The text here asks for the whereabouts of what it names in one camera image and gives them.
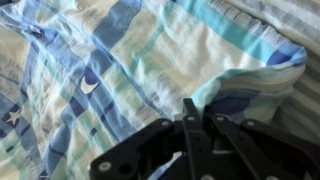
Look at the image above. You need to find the blue plaid duvet cover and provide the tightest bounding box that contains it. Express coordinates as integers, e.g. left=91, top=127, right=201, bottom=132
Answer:
left=0, top=0, right=308, bottom=180

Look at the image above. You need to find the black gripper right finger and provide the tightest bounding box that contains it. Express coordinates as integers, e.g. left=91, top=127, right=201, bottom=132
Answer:
left=203, top=104, right=320, bottom=180

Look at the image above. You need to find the striped bed sheet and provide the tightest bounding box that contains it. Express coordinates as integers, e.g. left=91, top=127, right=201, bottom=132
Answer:
left=222, top=0, right=320, bottom=145

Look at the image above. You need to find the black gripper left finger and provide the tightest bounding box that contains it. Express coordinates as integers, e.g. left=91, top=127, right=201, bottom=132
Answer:
left=89, top=97, right=209, bottom=180

